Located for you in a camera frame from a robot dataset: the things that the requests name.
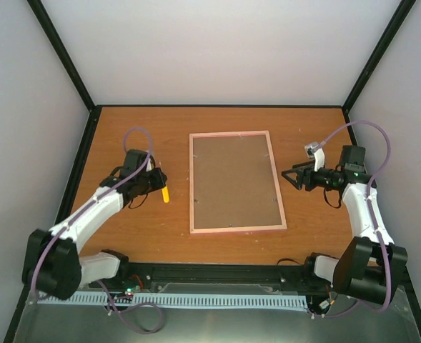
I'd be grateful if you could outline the metal base plate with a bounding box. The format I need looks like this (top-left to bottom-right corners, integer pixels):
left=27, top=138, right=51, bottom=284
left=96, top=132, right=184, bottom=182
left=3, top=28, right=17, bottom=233
left=21, top=284, right=421, bottom=342

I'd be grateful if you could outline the brown frame backing board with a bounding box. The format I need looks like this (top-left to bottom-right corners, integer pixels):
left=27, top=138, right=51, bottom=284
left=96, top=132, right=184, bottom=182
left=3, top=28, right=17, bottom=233
left=192, top=134, right=282, bottom=228

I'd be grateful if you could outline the yellow handled screwdriver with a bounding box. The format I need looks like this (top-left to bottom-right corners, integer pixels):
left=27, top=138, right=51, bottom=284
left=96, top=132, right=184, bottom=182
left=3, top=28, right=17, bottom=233
left=162, top=186, right=170, bottom=204

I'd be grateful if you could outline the light blue cable duct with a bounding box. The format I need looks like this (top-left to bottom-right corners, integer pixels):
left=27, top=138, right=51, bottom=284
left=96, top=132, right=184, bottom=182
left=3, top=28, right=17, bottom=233
left=38, top=291, right=307, bottom=312

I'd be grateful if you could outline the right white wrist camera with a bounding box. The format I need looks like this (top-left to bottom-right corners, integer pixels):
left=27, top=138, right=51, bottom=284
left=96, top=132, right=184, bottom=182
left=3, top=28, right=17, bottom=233
left=304, top=141, right=325, bottom=172

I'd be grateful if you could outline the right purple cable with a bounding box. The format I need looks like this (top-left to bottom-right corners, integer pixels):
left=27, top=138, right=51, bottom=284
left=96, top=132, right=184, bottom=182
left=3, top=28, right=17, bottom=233
left=308, top=120, right=392, bottom=319

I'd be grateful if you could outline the purple cable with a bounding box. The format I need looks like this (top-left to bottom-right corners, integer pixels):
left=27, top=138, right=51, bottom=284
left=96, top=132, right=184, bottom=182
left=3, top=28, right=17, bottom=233
left=308, top=120, right=392, bottom=319
left=33, top=126, right=167, bottom=334

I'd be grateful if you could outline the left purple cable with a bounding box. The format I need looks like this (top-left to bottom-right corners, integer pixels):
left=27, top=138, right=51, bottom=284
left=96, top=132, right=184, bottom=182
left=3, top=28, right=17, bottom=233
left=33, top=126, right=167, bottom=334

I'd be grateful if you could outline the pink wooden picture frame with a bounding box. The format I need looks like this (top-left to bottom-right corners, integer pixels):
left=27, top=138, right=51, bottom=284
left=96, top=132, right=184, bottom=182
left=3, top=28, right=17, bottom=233
left=188, top=130, right=288, bottom=235

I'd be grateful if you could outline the black aluminium cage frame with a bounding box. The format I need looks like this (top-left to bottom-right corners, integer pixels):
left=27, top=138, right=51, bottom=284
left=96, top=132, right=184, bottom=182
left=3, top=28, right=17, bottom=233
left=4, top=1, right=421, bottom=342

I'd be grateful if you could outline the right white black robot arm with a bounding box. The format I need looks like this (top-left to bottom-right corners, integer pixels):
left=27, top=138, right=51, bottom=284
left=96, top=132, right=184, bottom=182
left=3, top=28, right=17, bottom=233
left=282, top=142, right=407, bottom=309

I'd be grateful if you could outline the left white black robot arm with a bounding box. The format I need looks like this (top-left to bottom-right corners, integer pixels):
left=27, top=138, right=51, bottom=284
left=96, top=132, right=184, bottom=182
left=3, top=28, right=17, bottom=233
left=21, top=149, right=167, bottom=300

